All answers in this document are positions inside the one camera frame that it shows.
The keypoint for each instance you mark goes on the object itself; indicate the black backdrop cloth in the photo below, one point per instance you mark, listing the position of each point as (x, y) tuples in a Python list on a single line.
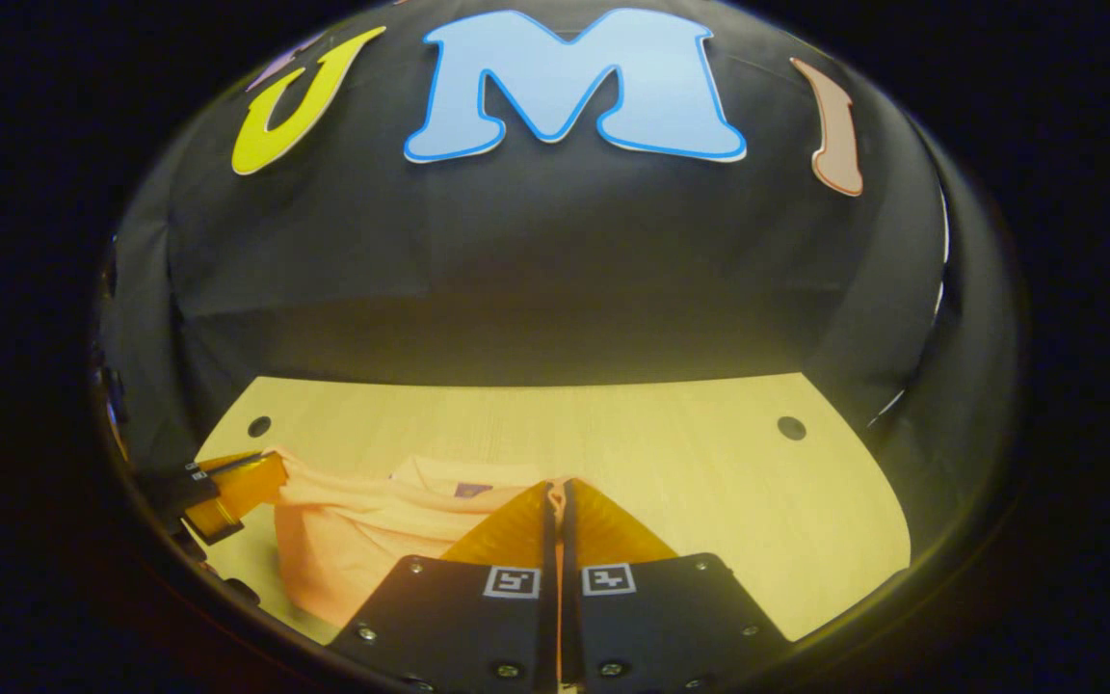
[(516, 270)]

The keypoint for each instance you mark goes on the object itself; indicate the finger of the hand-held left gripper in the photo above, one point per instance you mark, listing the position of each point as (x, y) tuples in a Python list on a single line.
[(232, 487)]

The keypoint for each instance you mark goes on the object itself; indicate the orange T-shirt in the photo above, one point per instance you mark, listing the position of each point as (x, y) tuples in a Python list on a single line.
[(372, 540)]

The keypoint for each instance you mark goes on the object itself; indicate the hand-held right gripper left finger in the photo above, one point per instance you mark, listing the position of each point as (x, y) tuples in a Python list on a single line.
[(478, 627)]

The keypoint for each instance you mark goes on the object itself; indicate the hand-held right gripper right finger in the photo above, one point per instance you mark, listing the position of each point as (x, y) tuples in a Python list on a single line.
[(651, 627)]

